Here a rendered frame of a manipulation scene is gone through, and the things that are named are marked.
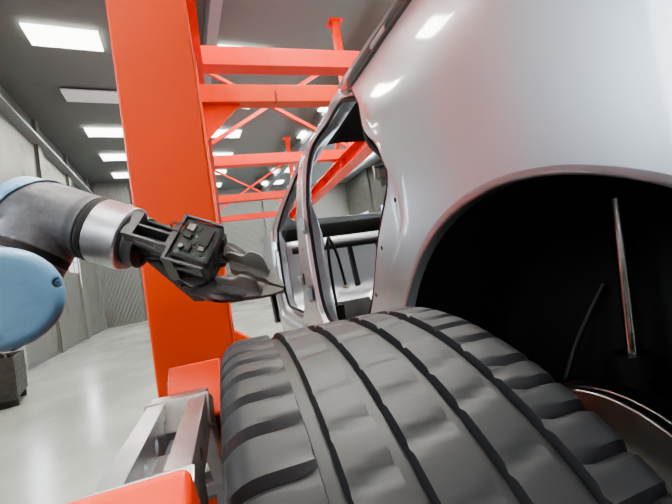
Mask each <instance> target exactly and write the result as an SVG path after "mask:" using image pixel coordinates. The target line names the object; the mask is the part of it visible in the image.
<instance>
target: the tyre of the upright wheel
mask: <svg viewBox="0 0 672 504"><path fill-rule="evenodd" d="M220 420H221V445H222V461H223V485H224V503H225V504H672V496H669V495H667V489H666V484H665V481H664V480H663V479H662V478H661V477H660V476H659V475H658V474H657V473H656V472H655V470H654V469H653V468H652V467H651V466H650V465H649V464H648V463H647V462H646V461H645V460H644V459H643V458H642V457H641V456H639V455H636V454H632V453H628V452H627V448H626V445H625V441H624V439H623V438H621V437H620V436H619V435H618V434H617V433H616V432H615V431H614V430H613V429H612V428H611V427H610V426H609V425H608V424H607V423H606V422H605V421H604V420H602V419H601V418H600V417H599V416H598V415H597V414H596V413H594V412H593V411H586V409H585V407H584V404H583V402H582V401H581V400H580V399H579V398H578V397H577V396H576V395H574V394H573V393H572V392H571V391H570V390H569V389H567V388H566V387H565V386H564V385H562V384H561V383H555V380H554V378H553V377H552V375H550V374H549V373H548V372H546V371H545V370H544V369H543V368H541V367H540V366H539V365H537V364H536V363H534V362H533V361H529V360H528V358H527V357H526V356H525V355H524V354H522V353H521V352H519V351H518V350H516V349H515V348H513V347H512V346H510V345H509V344H507V343H506V342H504V341H503V340H501V339H499V338H496V337H495V336H494V335H493V334H491V333H489V332H488V331H486V330H484V329H482V328H481V327H479V326H477V325H474V324H472V323H470V322H469V321H466V320H464V319H462V318H460V317H456V316H454V315H452V314H449V313H446V312H442V311H438V310H434V309H430V308H425V307H401V308H395V309H390V310H385V311H380V312H376V313H371V314H366V315H361V316H356V317H351V318H346V319H343V320H336V321H331V322H326V323H321V324H316V325H311V326H308V327H307V328H304V327H302V328H297V329H292V330H287V331H282V332H277V333H275V334H274V336H273V337H272V339H271V338H270V337H269V336H268V335H262V336H257V337H252V338H247V339H242V340H239V341H236V342H234V343H232V344H231V345H230V346H229V347H228V348H227V349H226V350H225V352H224V354H223V357H222V360H221V367H220Z"/></svg>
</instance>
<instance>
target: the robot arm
mask: <svg viewBox="0 0 672 504"><path fill-rule="evenodd" d="M199 221H201V222H199ZM185 222H186V223H185ZM202 222H204V223H202ZM205 223H207V224H205ZM172 224H176V225H175V226H174V227H172ZM209 224H210V225H209ZM184 225H185V226H184ZM212 225H214V226H212ZM182 226H184V228H183V229H181V228H182ZM74 258H78V259H81V260H85V261H89V262H92V263H95V264H98V265H102V266H105V267H108V268H112V269H115V270H125V269H128V268H129V267H131V266H132V267H135V268H139V267H141V266H143V265H144V264H145V263H146V262H148V263H149V264H150V265H151V266H153V267H154V268H155V269H156V270H157V271H159V272H160V273H161V274H162V275H163V276H165V277H166V278H167V279H168V280H169V281H171V282H172V283H173V284H174V285H175V286H177V287H178V288H179V289H180V290H181V291H183V292H184V293H185V294H186V295H187V296H189V297H190V298H191V299H192V300H194V301H206V300H207V301H210V302H214V303H228V302H240V301H244V300H254V299H260V298H265V297H270V296H273V295H276V294H279V293H281V292H282V291H283V288H284V284H283V282H282V281H281V279H280V278H279V277H278V276H277V275H276V274H275V273H274V272H273V271H272V270H271V269H270V268H268V267H267V265H266V262H265V260H264V257H263V256H262V255H261V254H259V253H257V252H254V251H249V252H248V253H246V252H245V251H244V250H243V249H242V248H240V247H239V246H237V245H235V244H232V243H229V242H227V236H226V234H224V227H223V225H222V224H218V223H215V222H212V221H209V220H205V219H202V218H199V217H195V216H192V215H189V214H186V213H185V215H184V217H183V219H182V220H181V222H180V223H179V222H172V223H171V225H170V226H168V225H165V224H162V223H158V222H157V221H156V220H155V219H152V218H149V216H148V214H147V212H146V211H145V210H143V209H142V208H138V207H135V206H133V205H131V204H129V205H128V204H125V203H122V202H119V201H115V200H112V199H108V198H105V197H102V196H98V195H95V194H92V193H89V192H85V191H82V190H79V189H75V188H72V187H69V186H66V185H63V184H62V183H60V182H57V181H54V180H48V179H41V178H37V177H32V176H21V177H16V178H13V179H10V180H8V181H6V182H4V183H2V184H1V185H0V352H13V351H16V350H18V349H20V348H21V347H22V346H25V345H27V344H29V343H31V342H33V341H35V340H37V339H38V338H40V337H41V336H43V335H44V334H45V333H47V332H48V331H49V330H50V329H51V328H52V327H53V326H54V325H55V323H56V322H57V321H58V319H59V318H60V316H61V314H62V312H63V309H64V306H65V302H66V288H65V284H64V281H63V277H64V275H65V274H66V272H67V270H68V269H69V267H70V265H71V264H72V262H73V260H74ZM227 263H229V266H230V270H231V273H232V274H234V275H237V276H234V275H227V276H222V275H218V272H219V270H220V268H221V267H225V266H226V265H227ZM257 282H263V283H265V284H267V285H260V284H258V283H257Z"/></svg>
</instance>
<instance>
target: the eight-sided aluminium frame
mask: <svg viewBox="0 0 672 504"><path fill-rule="evenodd" d="M168 454H169V457H168V460H167V463H166V466H165V469H164V472H163V473H160V474H157V475H154V476H151V475H152V472H153V470H154V467H155V465H156V462H157V460H158V457H161V456H164V455H168ZM178 470H186V471H188V472H189V473H190V474H191V475H192V479H193V482H194V485H195V488H196V491H197V494H198V497H199V500H200V504H202V501H203V498H202V496H203V487H204V479H206V486H207V494H208V500H210V499H213V498H216V497H217V501H218V504H225V503H224V485H223V461H222V445H221V436H220V432H219V428H218V425H217V421H216V417H215V412H214V403H213V396H212V395H211V394H210V393H209V392H208V388H207V387H203V388H199V389H195V390H190V391H186V392H182V393H178V394H173V395H169V396H165V397H161V398H156V399H153V400H152V401H151V403H150V404H149V405H146V406H144V414H143V415H142V417H141V419H140V420H139V422H138V423H137V425H136V426H135V428H134V430H133V431H132V433H131V434H130V436H129V437H128V439H127V441H126V442H125V444H124V445H123V447H122V448H121V450H120V452H119V453H118V455H117V456H116V458H115V459H114V461H113V462H112V464H111V466H110V467H109V469H108V470H107V472H106V473H105V475H104V477H103V478H102V480H101V481H100V483H99V484H98V486H97V488H96V489H95V491H94V492H93V493H92V494H89V495H86V496H84V498H86V497H90V496H93V495H97V494H100V493H103V492H107V491H110V490H114V489H117V488H120V487H124V486H127V485H130V484H134V483H137V482H141V481H144V480H147V479H151V478H154V477H158V476H161V475H164V474H168V473H171V472H175V471H178Z"/></svg>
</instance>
